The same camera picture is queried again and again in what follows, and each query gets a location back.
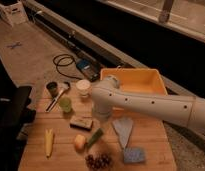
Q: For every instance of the green pepper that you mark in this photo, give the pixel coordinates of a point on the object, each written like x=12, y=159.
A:
x=94, y=138

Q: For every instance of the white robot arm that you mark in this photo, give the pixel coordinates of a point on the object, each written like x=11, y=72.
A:
x=185, y=111

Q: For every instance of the white paper cup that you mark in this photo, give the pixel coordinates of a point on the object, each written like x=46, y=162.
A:
x=83, y=87

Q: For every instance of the green plastic cup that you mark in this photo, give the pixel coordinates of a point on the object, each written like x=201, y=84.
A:
x=65, y=104

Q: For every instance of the dark metal cup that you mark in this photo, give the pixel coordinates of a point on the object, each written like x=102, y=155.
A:
x=52, y=87

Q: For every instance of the blue black device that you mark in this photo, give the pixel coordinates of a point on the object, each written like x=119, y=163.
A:
x=88, y=70

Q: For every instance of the dark rectangular sponge block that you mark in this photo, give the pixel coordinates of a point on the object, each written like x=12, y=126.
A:
x=80, y=122

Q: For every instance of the grey folded cloth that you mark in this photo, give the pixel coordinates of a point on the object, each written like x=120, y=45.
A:
x=123, y=127

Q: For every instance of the yellow plastic bin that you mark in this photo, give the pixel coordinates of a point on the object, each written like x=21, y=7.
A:
x=140, y=90

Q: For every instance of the yellow red apple toy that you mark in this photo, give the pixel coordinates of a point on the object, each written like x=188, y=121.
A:
x=79, y=142

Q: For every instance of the yellow corn toy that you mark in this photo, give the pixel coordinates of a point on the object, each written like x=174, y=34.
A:
x=49, y=138

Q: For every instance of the blue sponge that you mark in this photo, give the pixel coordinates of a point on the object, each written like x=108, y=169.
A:
x=133, y=155

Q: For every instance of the purple grape bunch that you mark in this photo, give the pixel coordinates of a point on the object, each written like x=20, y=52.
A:
x=99, y=162

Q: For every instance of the white cardboard box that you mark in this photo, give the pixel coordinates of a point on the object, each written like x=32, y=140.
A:
x=13, y=14

